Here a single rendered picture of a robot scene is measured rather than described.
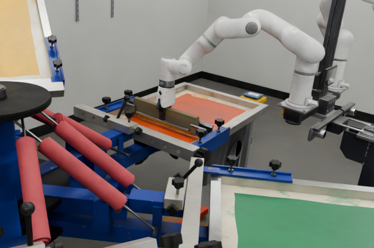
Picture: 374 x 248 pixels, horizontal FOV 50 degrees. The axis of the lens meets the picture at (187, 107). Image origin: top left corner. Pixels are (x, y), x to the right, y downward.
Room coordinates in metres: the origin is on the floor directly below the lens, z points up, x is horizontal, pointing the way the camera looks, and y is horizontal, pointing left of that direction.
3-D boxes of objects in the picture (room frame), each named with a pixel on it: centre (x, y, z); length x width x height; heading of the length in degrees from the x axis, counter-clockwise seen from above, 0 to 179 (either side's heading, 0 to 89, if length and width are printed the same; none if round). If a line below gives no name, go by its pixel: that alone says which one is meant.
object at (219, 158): (1.93, -0.19, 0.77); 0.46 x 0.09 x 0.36; 148
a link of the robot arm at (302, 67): (1.78, -0.52, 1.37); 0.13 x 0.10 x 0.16; 178
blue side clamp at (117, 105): (1.93, 0.36, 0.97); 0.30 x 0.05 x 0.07; 148
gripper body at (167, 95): (1.81, 0.11, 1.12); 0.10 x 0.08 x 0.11; 147
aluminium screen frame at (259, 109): (1.98, -0.01, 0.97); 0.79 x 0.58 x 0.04; 148
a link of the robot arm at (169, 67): (1.80, 0.07, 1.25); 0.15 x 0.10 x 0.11; 88
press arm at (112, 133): (1.51, 0.30, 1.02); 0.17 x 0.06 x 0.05; 148
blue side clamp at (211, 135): (1.63, -0.11, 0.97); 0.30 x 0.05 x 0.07; 148
